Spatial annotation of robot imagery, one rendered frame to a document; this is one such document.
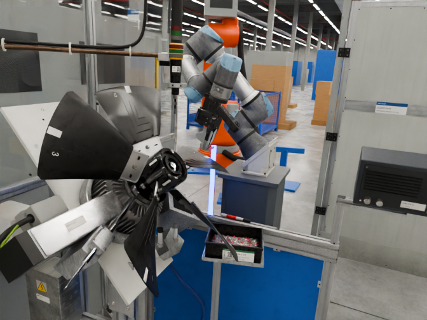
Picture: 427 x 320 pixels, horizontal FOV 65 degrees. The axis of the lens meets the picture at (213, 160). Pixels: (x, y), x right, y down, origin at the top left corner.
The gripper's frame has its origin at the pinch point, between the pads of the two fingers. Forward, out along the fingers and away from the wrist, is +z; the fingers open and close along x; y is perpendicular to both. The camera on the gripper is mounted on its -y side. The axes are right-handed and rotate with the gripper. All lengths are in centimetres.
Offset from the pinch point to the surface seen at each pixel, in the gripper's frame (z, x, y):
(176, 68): -27.5, 24.2, 9.5
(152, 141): -4.1, 27.6, 8.8
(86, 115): -13, 51, 16
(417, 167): -23, -6, -69
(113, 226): 12, 52, 0
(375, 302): 89, -110, -116
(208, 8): -57, -325, 172
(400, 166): -22, -6, -64
